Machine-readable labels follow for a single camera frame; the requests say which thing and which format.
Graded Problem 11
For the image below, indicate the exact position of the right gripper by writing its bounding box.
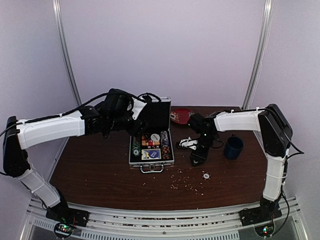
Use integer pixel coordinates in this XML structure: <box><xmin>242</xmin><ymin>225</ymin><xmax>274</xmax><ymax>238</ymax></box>
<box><xmin>190</xmin><ymin>132</ymin><xmax>217</xmax><ymax>167</ymax></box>

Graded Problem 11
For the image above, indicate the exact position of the left aluminium frame post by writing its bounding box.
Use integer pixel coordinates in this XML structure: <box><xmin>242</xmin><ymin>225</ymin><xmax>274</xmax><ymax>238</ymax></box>
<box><xmin>52</xmin><ymin>0</ymin><xmax>82</xmax><ymax>106</ymax></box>

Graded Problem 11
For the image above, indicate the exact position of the right aluminium frame post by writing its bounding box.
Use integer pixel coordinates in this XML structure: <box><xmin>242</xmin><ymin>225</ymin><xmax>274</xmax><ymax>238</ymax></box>
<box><xmin>242</xmin><ymin>0</ymin><xmax>273</xmax><ymax>110</ymax></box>

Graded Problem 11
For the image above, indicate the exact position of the dark blue mug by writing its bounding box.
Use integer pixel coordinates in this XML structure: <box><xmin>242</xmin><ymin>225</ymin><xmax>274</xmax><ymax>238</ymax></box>
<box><xmin>223</xmin><ymin>135</ymin><xmax>245</xmax><ymax>160</ymax></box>

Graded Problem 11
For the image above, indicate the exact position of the black white poker chip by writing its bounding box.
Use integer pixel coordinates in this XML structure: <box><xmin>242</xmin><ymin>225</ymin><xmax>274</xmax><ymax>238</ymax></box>
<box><xmin>202</xmin><ymin>172</ymin><xmax>211</xmax><ymax>180</ymax></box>

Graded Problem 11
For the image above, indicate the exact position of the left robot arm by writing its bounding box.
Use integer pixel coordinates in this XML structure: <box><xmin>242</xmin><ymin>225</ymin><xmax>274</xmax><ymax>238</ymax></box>
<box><xmin>1</xmin><ymin>88</ymin><xmax>161</xmax><ymax>222</ymax></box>

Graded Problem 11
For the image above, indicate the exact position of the chip row in case right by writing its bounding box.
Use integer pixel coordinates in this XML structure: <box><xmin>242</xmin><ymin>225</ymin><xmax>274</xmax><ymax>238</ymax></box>
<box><xmin>160</xmin><ymin>131</ymin><xmax>172</xmax><ymax>160</ymax></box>

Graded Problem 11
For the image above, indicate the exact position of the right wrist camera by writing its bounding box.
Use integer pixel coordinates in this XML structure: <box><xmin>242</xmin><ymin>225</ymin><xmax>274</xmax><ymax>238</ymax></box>
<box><xmin>175</xmin><ymin>137</ymin><xmax>198</xmax><ymax>150</ymax></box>

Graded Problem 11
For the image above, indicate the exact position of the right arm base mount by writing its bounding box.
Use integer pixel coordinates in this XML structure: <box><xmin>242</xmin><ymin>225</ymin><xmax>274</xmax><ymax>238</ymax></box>
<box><xmin>238</xmin><ymin>207</ymin><xmax>282</xmax><ymax>238</ymax></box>

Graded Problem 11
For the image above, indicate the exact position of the white dealer button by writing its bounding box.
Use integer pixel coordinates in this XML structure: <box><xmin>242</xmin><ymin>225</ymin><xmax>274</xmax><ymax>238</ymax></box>
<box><xmin>150</xmin><ymin>133</ymin><xmax>161</xmax><ymax>142</ymax></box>

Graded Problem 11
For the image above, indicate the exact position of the blue yellow card deck box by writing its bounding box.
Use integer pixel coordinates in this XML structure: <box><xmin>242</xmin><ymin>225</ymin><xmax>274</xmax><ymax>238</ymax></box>
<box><xmin>141</xmin><ymin>149</ymin><xmax>161</xmax><ymax>161</ymax></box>

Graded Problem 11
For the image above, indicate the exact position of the chip row in case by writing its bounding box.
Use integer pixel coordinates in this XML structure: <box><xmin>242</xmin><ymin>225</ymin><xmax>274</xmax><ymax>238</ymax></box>
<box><xmin>132</xmin><ymin>136</ymin><xmax>141</xmax><ymax>152</ymax></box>
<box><xmin>160</xmin><ymin>131</ymin><xmax>172</xmax><ymax>160</ymax></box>

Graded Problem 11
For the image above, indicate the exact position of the purple small blind button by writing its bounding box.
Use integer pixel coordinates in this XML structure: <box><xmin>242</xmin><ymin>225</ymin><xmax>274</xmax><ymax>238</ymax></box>
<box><xmin>148</xmin><ymin>149</ymin><xmax>161</xmax><ymax>159</ymax></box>

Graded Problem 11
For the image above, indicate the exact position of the front aluminium rail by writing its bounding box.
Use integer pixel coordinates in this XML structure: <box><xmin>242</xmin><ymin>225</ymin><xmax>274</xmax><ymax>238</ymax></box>
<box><xmin>18</xmin><ymin>197</ymin><xmax>311</xmax><ymax>240</ymax></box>

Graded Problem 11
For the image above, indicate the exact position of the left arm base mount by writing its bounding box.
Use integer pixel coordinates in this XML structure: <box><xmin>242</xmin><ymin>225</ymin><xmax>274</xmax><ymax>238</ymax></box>
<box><xmin>45</xmin><ymin>208</ymin><xmax>90</xmax><ymax>239</ymax></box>

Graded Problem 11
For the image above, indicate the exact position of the red decorated plate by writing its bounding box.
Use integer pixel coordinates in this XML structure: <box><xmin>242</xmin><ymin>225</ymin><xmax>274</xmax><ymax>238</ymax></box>
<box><xmin>170</xmin><ymin>108</ymin><xmax>194</xmax><ymax>125</ymax></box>

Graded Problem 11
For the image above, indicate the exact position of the red card deck box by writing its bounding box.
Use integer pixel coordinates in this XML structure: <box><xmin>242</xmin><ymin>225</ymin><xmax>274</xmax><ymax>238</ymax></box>
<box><xmin>141</xmin><ymin>133</ymin><xmax>161</xmax><ymax>147</ymax></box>

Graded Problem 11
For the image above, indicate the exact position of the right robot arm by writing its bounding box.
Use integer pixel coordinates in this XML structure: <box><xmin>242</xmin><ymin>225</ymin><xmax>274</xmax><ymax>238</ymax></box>
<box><xmin>187</xmin><ymin>103</ymin><xmax>295</xmax><ymax>221</ymax></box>

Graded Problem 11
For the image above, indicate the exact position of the chip row in case left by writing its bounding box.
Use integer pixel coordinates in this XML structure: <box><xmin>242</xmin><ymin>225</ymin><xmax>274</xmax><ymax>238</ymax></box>
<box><xmin>132</xmin><ymin>136</ymin><xmax>141</xmax><ymax>152</ymax></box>

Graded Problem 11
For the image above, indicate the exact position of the aluminium frame post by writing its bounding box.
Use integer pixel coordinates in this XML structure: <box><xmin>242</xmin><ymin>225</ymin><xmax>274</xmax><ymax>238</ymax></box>
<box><xmin>242</xmin><ymin>0</ymin><xmax>273</xmax><ymax>110</ymax></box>
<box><xmin>52</xmin><ymin>0</ymin><xmax>82</xmax><ymax>106</ymax></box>

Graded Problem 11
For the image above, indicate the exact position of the aluminium poker case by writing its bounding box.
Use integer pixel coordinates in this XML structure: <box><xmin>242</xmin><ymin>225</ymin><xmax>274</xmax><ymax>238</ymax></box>
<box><xmin>128</xmin><ymin>96</ymin><xmax>175</xmax><ymax>174</ymax></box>

